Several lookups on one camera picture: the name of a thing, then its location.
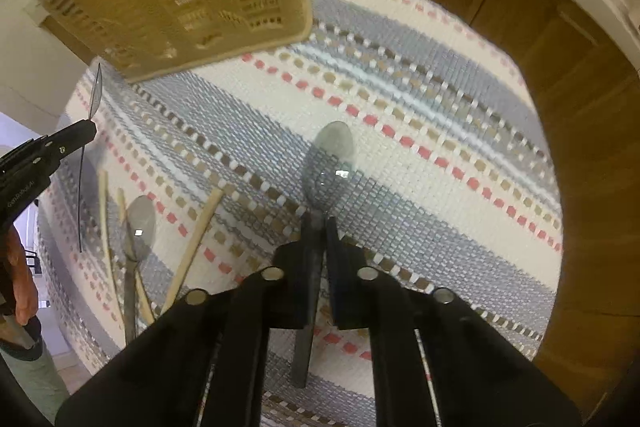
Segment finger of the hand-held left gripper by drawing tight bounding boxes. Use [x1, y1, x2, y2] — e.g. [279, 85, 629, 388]
[42, 119, 98, 158]

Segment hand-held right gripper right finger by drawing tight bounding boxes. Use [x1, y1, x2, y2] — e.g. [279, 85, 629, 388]
[326, 216, 584, 427]

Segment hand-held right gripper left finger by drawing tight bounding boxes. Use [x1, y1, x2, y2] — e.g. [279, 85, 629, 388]
[55, 213, 323, 427]

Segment thin metal spoon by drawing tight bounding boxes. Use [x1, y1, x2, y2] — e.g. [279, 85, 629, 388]
[77, 63, 105, 254]

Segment large metal spoon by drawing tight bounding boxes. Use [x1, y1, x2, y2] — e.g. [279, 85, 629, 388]
[291, 121, 357, 389]

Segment person's left forearm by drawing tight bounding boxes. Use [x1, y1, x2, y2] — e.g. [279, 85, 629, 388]
[0, 227, 40, 329]

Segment small metal spoon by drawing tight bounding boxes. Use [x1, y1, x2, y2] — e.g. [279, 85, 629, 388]
[121, 195, 158, 350]

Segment striped woven placemat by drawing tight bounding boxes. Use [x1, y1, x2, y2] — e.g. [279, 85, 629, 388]
[37, 0, 564, 427]

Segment person's green pants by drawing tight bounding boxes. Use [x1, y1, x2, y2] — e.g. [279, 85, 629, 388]
[0, 338, 72, 425]

